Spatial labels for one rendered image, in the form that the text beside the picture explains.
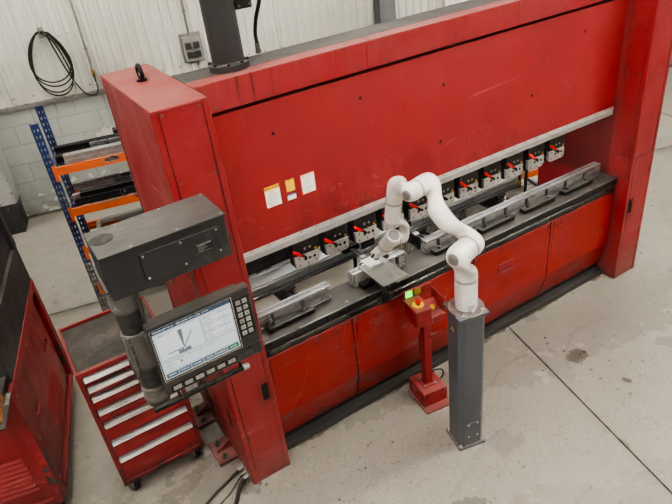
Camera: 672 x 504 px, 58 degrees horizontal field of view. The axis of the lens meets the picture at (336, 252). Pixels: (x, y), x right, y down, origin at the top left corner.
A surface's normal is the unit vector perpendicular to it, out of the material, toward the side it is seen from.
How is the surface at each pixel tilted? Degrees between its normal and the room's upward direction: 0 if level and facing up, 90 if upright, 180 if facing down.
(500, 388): 0
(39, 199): 90
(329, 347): 90
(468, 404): 90
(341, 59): 90
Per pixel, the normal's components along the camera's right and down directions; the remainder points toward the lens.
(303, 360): 0.53, 0.40
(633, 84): -0.84, 0.36
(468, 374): 0.33, 0.47
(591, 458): -0.11, -0.84
